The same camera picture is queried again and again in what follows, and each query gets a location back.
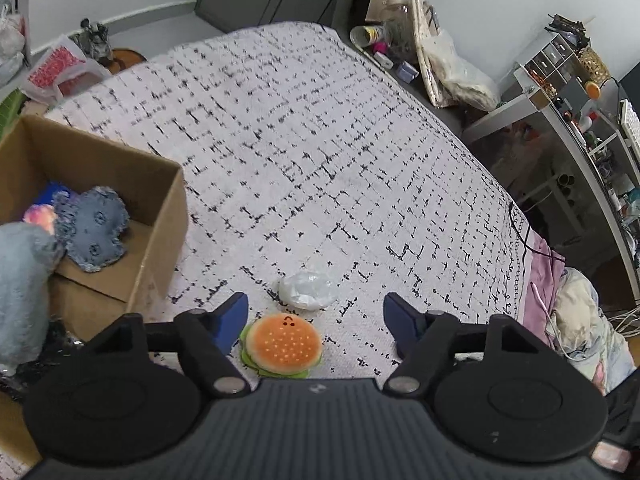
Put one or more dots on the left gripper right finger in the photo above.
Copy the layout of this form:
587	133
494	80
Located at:
425	344

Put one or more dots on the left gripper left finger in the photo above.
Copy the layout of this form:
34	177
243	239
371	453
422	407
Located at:
205	339

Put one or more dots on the light blue plush toy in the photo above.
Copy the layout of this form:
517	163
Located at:
29	256

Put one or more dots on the burger plush toy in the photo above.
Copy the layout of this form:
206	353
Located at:
281	345

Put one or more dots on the cardboard box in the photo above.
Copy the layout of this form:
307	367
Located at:
107	404

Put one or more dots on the crumpled floral bedding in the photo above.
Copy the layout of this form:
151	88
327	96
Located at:
580	333

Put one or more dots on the denim blue plush toy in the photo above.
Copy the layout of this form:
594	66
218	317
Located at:
89	227

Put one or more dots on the pink glowing toy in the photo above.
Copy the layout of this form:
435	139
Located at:
42	215

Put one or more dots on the white patterned bed blanket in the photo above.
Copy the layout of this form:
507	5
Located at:
300	155

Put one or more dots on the beige tote bag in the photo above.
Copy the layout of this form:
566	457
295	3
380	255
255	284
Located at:
448	78

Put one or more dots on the white desk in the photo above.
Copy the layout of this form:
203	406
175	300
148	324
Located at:
532	100

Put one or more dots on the white keyboard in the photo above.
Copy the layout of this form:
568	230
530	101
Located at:
631	125

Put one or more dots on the grey drawer organizer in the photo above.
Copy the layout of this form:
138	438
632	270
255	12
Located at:
552	63

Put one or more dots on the green cartoon rug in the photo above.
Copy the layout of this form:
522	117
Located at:
10	109

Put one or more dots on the paper cup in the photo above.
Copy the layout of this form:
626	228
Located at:
365	36

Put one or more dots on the red white plastic bag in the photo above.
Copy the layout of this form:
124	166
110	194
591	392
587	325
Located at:
63	71

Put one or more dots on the white garbage bag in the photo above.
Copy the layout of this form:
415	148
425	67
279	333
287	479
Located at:
12	42

